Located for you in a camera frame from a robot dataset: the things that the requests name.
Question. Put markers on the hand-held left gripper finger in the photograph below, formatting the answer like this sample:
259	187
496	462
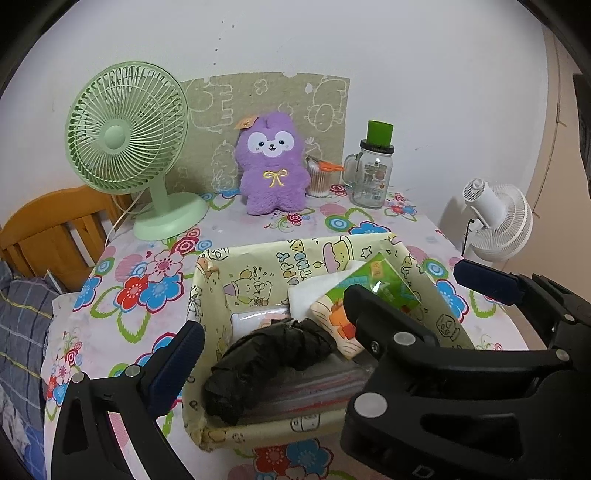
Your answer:
178	364

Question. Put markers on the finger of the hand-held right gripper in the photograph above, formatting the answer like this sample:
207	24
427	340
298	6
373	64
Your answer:
397	337
489	282

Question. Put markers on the orange green tissue pack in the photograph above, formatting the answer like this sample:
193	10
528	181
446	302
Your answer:
385	277

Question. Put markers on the black plastic bag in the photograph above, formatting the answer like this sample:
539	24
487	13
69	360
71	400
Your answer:
258	364

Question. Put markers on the small white pink tissue packet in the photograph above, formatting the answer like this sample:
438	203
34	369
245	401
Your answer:
249	323

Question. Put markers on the clear plastic bag pack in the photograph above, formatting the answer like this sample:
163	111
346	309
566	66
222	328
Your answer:
314	387

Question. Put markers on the yellow-green printed storage box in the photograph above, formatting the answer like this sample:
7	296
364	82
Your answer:
258	281

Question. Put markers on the white standing fan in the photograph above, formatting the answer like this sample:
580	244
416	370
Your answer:
503	221

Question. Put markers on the beige door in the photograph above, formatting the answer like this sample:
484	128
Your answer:
563	207

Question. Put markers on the glass jar green lid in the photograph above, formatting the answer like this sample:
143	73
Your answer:
369	180

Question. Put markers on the blue plaid bedding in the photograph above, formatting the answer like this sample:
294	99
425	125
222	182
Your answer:
23	314

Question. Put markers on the cotton swab jar orange lid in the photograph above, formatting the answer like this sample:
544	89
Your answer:
318	182

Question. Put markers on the wooden chair back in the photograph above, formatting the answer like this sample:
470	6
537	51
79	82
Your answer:
46	230

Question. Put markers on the purple plush toy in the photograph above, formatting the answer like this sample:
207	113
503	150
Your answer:
272	184

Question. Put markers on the green desk fan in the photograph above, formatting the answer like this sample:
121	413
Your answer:
115	134

